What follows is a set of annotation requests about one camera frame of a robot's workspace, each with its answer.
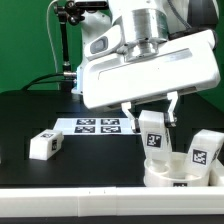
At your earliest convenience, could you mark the white fence bar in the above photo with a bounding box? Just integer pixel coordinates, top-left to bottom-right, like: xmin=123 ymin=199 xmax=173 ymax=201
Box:
xmin=0 ymin=187 xmax=224 ymax=218
xmin=209 ymin=168 xmax=224 ymax=187

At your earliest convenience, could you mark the white right fence bar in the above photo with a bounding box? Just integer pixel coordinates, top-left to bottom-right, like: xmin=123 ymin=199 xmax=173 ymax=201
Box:
xmin=209 ymin=168 xmax=224 ymax=187

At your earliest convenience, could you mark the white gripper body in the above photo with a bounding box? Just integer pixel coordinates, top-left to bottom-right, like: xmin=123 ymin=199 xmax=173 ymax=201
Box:
xmin=83 ymin=30 xmax=220 ymax=109

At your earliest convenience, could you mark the white marker sheet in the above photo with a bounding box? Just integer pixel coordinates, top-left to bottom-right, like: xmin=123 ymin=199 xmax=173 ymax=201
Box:
xmin=54 ymin=118 xmax=134 ymax=135

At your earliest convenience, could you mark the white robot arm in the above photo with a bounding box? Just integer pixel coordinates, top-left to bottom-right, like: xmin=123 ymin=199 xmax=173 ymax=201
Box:
xmin=74 ymin=0 xmax=220 ymax=131

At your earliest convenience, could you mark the white front fence bar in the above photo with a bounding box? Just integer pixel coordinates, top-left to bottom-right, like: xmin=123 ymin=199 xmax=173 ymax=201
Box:
xmin=0 ymin=187 xmax=224 ymax=218

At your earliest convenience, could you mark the white cable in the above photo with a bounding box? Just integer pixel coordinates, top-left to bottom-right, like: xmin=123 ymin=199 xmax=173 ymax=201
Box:
xmin=46 ymin=0 xmax=60 ymax=74

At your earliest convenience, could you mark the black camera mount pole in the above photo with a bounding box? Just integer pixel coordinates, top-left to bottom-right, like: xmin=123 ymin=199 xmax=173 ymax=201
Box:
xmin=54 ymin=0 xmax=85 ymax=78

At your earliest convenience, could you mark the black cable bundle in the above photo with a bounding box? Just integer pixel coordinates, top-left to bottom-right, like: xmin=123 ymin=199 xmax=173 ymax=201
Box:
xmin=21 ymin=70 xmax=78 ymax=92

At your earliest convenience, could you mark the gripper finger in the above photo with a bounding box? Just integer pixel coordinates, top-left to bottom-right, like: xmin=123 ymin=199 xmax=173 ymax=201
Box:
xmin=165 ymin=91 xmax=179 ymax=127
xmin=121 ymin=102 xmax=140 ymax=133

